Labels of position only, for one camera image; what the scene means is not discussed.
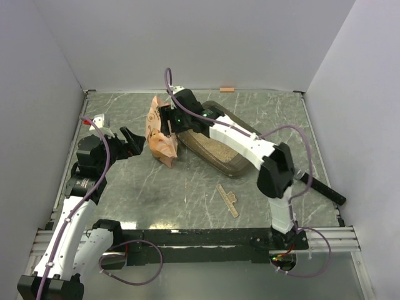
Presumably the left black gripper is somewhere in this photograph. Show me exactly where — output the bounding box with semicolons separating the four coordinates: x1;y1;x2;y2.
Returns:
96;126;145;174

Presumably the orange cat litter bag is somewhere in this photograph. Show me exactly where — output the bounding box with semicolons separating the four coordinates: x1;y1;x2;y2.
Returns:
145;96;178;169

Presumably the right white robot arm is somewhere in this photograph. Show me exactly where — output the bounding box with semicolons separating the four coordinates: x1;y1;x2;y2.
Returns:
158;85;346;249

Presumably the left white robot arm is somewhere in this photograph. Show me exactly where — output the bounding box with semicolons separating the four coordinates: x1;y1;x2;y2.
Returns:
17;127;146;299

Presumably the grey translucent litter box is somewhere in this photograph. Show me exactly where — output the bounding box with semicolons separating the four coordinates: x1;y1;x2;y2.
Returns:
176;100;254;179

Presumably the beige cat litter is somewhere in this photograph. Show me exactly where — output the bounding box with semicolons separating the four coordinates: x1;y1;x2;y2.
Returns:
196;134;238;163

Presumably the orange tape piece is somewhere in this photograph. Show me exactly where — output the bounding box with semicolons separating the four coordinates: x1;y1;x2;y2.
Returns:
219;87;235;93

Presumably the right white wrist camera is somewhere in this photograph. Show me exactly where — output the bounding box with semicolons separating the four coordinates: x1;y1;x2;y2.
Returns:
171;86;185;94

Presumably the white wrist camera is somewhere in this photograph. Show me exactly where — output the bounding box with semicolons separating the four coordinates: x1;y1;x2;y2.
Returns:
171;86;185;94
82;113;114;138

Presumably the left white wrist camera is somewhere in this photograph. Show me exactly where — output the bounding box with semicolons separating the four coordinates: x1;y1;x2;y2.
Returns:
82;113;114;138

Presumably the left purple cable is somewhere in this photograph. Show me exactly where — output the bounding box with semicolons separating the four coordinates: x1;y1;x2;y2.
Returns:
34;116;164;300

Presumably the purple cable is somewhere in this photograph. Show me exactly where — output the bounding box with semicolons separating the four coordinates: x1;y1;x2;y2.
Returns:
164;67;332;278
34;116;164;300

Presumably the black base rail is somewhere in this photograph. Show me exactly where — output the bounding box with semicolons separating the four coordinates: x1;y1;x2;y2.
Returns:
122;227;309;266

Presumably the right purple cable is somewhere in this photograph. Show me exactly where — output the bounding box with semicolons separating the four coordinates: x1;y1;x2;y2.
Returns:
164;67;332;278

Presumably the aluminium frame rail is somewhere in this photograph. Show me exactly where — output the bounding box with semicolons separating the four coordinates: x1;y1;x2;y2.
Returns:
29;227;361;257

